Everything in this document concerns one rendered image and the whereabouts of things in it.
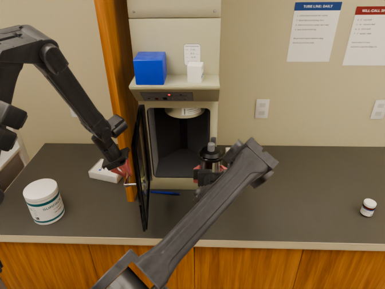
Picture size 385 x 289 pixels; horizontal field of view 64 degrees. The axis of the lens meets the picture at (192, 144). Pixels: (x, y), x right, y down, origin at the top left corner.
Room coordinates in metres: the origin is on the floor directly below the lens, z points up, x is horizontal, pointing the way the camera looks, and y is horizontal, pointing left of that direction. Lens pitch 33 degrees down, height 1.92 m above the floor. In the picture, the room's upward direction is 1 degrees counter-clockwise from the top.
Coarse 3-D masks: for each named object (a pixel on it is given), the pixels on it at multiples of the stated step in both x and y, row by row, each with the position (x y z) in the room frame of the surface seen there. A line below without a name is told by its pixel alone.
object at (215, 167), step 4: (200, 156) 1.01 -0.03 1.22; (200, 160) 1.01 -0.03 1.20; (208, 160) 0.98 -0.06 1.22; (212, 160) 0.98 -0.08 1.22; (216, 160) 0.98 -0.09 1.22; (200, 164) 1.01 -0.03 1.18; (204, 164) 0.99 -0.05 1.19; (208, 164) 0.98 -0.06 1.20; (212, 164) 0.98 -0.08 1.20; (216, 164) 0.99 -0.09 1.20; (220, 164) 1.00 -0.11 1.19; (200, 168) 1.01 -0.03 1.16; (204, 168) 0.99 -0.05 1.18; (208, 168) 0.98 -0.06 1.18; (212, 168) 0.98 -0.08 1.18; (216, 168) 0.99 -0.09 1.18; (220, 168) 1.00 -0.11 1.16
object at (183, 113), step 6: (168, 108) 1.20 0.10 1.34; (174, 108) 1.17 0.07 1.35; (180, 108) 1.16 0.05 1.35; (186, 108) 1.16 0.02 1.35; (192, 108) 1.17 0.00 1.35; (198, 108) 1.18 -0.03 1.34; (204, 108) 1.22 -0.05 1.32; (168, 114) 1.18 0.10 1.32; (174, 114) 1.16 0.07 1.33; (180, 114) 1.15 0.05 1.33; (186, 114) 1.15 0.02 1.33; (192, 114) 1.16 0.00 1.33; (198, 114) 1.17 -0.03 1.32
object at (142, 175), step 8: (136, 120) 1.00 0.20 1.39; (144, 152) 1.08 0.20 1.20; (136, 160) 0.85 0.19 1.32; (144, 160) 1.05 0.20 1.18; (144, 168) 1.02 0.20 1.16; (136, 176) 0.82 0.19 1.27; (144, 176) 0.99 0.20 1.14; (136, 184) 0.82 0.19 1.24; (144, 200) 0.91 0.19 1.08; (144, 208) 0.89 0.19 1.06
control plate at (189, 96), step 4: (140, 92) 1.05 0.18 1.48; (144, 92) 1.05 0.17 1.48; (148, 92) 1.05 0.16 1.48; (152, 92) 1.05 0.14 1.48; (156, 92) 1.05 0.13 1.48; (160, 92) 1.05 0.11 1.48; (164, 92) 1.05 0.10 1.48; (168, 92) 1.04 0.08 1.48; (172, 92) 1.04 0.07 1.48; (176, 92) 1.04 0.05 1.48; (180, 92) 1.04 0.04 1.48; (184, 92) 1.04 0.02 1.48; (188, 92) 1.04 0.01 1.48; (144, 96) 1.08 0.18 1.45; (148, 96) 1.08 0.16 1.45; (152, 96) 1.08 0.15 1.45; (156, 96) 1.08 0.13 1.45; (160, 96) 1.07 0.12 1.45; (164, 96) 1.07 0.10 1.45; (168, 96) 1.07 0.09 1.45; (172, 96) 1.07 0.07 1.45; (176, 96) 1.07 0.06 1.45; (180, 96) 1.07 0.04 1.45; (184, 96) 1.07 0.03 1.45; (188, 96) 1.07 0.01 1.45; (192, 96) 1.07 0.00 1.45; (144, 100) 1.11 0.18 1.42; (148, 100) 1.11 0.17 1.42; (152, 100) 1.11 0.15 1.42; (156, 100) 1.11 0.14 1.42; (160, 100) 1.11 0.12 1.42; (164, 100) 1.10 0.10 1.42; (168, 100) 1.10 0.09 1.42; (172, 100) 1.10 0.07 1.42; (176, 100) 1.10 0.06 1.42; (180, 100) 1.10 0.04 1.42; (184, 100) 1.10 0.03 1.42; (188, 100) 1.10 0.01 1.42; (192, 100) 1.10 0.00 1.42
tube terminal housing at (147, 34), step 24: (144, 24) 1.14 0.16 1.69; (168, 24) 1.14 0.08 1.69; (192, 24) 1.13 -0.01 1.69; (216, 24) 1.13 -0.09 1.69; (144, 48) 1.14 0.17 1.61; (168, 48) 1.14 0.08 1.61; (216, 48) 1.13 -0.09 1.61; (168, 72) 1.14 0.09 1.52; (216, 72) 1.13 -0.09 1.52; (216, 120) 1.13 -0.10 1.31; (216, 144) 1.13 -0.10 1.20
